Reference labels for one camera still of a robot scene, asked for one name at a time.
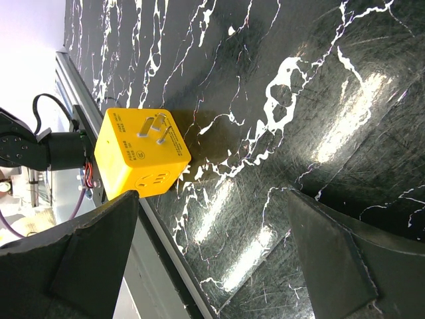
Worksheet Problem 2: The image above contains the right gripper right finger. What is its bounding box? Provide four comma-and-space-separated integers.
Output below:
288, 191, 424, 318

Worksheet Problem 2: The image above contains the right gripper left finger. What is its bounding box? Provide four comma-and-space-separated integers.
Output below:
1, 191, 139, 318

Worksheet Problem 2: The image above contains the yellow cube socket adapter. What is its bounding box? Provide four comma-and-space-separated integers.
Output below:
94, 108, 191, 200

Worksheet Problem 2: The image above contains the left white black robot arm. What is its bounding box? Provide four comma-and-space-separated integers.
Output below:
1, 109, 94, 171

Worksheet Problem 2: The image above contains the aluminium rail front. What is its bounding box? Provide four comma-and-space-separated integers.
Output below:
56, 53, 216, 318

